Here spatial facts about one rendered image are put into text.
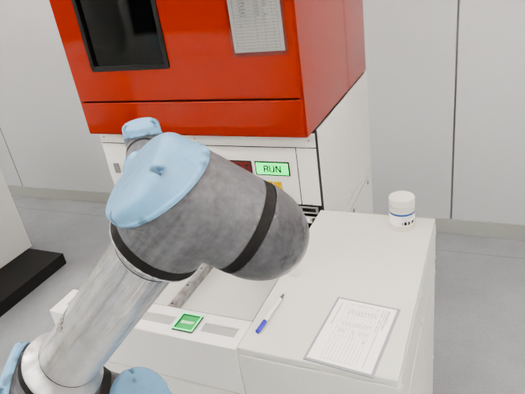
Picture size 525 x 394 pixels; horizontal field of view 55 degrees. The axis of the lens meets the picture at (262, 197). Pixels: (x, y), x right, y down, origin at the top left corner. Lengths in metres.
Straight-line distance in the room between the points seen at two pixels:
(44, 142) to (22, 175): 0.52
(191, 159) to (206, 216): 0.06
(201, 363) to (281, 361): 0.22
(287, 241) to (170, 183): 0.14
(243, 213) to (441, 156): 2.60
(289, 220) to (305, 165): 1.00
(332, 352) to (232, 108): 0.77
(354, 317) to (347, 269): 0.19
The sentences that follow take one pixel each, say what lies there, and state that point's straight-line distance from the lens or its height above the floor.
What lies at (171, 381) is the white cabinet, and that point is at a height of 0.80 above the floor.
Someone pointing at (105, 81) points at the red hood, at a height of 1.41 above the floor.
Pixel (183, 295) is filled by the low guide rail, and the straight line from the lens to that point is 1.54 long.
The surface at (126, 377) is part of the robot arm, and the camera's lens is 0.84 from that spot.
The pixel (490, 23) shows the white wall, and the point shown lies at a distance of 2.86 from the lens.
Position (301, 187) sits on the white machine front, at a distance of 1.59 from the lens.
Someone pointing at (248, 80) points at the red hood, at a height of 1.40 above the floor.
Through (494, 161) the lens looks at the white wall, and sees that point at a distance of 3.08.
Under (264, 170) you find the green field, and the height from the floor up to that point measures 1.09.
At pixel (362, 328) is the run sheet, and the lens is 1.15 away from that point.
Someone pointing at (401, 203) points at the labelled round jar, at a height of 1.06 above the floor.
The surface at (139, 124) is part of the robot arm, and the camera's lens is 1.01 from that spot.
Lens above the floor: 1.74
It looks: 27 degrees down
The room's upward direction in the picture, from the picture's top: 9 degrees counter-clockwise
